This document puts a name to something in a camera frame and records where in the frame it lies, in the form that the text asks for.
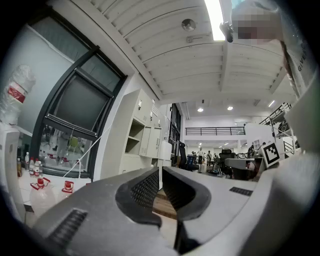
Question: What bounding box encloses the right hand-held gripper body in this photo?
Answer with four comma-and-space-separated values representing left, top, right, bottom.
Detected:
232, 141, 280, 181

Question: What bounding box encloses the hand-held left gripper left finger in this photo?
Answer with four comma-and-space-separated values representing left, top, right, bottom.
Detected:
32, 166, 176, 256

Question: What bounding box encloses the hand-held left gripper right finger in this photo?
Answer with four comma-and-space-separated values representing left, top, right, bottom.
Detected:
162, 166, 261, 256

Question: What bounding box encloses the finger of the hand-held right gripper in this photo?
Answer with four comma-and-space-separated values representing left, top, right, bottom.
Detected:
224, 157, 256, 168

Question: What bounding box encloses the locker door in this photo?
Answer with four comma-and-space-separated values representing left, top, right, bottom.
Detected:
139, 125, 163, 159

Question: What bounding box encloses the grey metal locker cabinet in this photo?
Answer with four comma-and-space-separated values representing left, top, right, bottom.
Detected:
118, 88, 172, 176

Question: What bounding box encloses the black office chair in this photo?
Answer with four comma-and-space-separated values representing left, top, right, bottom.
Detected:
218, 149, 237, 177
178, 141, 200, 172

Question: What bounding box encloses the wooden floor platform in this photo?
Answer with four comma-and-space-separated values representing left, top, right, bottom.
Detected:
151, 187, 179, 221

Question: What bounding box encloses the black stair railing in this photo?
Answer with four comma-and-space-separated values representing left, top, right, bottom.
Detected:
259, 101, 293, 126

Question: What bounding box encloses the black mezzanine railing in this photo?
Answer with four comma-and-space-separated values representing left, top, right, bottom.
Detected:
184, 126, 246, 136

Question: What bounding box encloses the black framed window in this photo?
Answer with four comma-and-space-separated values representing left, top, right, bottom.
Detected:
169, 102, 185, 163
29, 6, 129, 181

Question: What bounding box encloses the person's grey t-shirt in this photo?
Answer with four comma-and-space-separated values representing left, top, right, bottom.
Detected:
238, 0, 320, 256

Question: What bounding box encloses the dark glass bottle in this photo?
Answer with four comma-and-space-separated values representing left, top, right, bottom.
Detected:
16, 147, 23, 178

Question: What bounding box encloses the person's head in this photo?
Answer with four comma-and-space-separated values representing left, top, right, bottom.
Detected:
231, 3, 285, 46

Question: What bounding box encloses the ceiling light strip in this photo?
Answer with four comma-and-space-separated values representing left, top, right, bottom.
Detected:
204, 0, 226, 42

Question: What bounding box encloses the clear bottle red label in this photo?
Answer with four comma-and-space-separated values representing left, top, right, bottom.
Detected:
0, 64, 37, 126

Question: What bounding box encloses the white window cord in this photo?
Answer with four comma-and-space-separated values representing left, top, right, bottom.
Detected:
62, 124, 113, 179

